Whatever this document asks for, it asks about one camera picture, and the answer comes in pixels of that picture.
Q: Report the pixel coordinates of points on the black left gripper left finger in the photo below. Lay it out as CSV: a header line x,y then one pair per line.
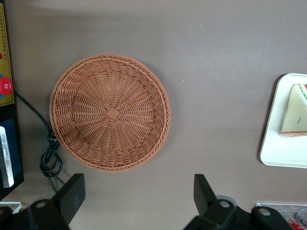
x,y
67,196

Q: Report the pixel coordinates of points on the beige plastic tray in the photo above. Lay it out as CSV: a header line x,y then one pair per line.
x,y
273,148

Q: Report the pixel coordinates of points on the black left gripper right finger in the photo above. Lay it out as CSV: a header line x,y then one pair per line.
x,y
204,196

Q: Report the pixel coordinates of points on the triangle sandwich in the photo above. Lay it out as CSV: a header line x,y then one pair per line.
x,y
295,115

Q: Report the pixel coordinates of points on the round brown wicker basket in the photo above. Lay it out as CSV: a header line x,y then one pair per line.
x,y
110,112

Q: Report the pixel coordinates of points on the yellow control box red button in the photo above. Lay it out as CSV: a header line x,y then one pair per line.
x,y
18,148

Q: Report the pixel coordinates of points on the clear acrylic bottle rack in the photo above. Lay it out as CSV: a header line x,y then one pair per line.
x,y
283,206

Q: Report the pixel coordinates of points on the yellow emergency stop box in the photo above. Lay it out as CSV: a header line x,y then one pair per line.
x,y
6,60

